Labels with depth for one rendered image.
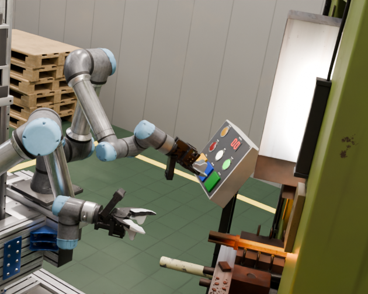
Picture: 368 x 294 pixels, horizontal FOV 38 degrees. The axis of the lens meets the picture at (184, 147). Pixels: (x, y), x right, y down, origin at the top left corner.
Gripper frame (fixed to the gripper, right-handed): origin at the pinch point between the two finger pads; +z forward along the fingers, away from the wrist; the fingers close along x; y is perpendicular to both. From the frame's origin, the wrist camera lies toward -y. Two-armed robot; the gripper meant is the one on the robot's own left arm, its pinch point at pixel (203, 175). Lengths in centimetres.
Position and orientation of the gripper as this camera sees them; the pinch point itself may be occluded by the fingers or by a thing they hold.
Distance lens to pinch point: 224.3
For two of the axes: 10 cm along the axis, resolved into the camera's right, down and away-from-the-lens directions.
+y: 6.1, -7.8, -1.6
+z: 7.6, 5.1, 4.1
